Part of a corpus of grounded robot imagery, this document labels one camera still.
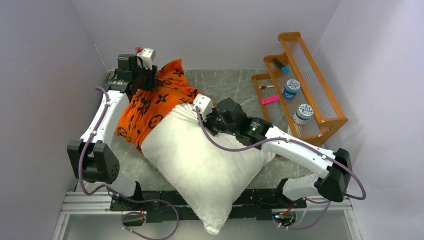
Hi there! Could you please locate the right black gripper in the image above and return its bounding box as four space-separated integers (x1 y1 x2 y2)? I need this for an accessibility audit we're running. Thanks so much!
197 106 238 137

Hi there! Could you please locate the orange patterned pillowcase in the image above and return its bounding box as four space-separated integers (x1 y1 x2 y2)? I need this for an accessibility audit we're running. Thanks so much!
114 58 200 153

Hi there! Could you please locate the white pillow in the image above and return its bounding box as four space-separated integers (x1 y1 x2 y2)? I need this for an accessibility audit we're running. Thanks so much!
140 103 275 235

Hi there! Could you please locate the orange wooden rack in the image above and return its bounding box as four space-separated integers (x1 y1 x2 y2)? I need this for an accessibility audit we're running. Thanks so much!
251 32 348 146

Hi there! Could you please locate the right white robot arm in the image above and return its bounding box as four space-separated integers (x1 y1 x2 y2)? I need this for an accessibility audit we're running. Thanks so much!
193 98 353 208

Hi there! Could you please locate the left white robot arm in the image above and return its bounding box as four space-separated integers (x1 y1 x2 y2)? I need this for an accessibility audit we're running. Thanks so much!
66 48 158 210

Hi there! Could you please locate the red white pen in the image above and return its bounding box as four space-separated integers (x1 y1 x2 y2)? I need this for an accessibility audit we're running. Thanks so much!
259 85 275 89

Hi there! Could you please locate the blue white round jar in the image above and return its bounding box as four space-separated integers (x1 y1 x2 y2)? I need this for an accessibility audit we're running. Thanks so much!
282 79 301 100

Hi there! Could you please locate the black marker blue cap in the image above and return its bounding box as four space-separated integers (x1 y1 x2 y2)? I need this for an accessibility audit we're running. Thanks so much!
272 58 290 74

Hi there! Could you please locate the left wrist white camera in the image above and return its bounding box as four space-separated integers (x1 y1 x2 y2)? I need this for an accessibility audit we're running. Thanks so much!
135 46 156 70

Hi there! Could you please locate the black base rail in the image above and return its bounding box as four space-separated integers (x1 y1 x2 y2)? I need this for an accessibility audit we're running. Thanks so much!
109 188 307 223

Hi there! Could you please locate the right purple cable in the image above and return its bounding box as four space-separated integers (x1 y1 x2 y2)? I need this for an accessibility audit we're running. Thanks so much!
195 105 367 232

